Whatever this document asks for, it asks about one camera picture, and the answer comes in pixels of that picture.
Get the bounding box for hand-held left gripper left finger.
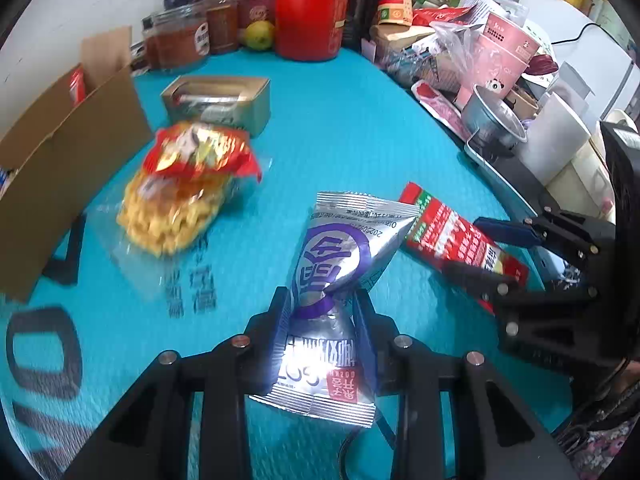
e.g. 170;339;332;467
65;287;296;480

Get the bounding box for clear packet of yellow crisps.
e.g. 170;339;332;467
95;160;256;301

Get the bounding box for white tray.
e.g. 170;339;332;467
462;140;546;211

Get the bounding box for red packet with green edge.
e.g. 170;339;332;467
400;181;531;316

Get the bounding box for narrow jar of brown powder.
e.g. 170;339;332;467
205;0;240;56

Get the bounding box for small gold window box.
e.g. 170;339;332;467
160;75;272;138

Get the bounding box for person's floral clothing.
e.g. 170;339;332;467
555;360;640;480

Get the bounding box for red yellow snack packet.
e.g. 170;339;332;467
142;121;263;184

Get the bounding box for red pink flat pouch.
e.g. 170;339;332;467
411;80;471;141

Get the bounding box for pink paper cup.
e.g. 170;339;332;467
452;10;543;111

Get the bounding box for red snack packets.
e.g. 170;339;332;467
412;5;478;28

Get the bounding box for cardboard box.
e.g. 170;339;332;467
0;25;156;303

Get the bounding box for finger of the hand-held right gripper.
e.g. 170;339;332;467
472;206;617;262
442;260;599;312

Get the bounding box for white paper roll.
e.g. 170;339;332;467
517;91;593;186

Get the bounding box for red packet with yellow print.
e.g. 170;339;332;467
67;67;88;106

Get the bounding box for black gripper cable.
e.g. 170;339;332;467
337;410;401;480

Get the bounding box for white paper leaflet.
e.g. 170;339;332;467
457;0;531;26

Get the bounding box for silver purple snack packet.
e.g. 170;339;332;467
248;191;421;428

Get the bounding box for white appliance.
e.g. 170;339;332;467
520;0;640;121

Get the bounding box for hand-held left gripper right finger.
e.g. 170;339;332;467
350;290;576;480

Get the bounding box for dark red dried date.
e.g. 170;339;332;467
525;55;558;77

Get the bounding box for wide jar of red powder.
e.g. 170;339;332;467
147;4;211;72

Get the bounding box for red canister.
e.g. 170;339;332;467
275;0;351;62

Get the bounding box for clear plastic bag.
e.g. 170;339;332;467
430;20;481;91

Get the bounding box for metal bowl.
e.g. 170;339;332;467
460;84;529;148

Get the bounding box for green fruit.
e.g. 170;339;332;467
243;20;277;52

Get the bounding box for thin black cable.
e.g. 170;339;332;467
547;22;631;47

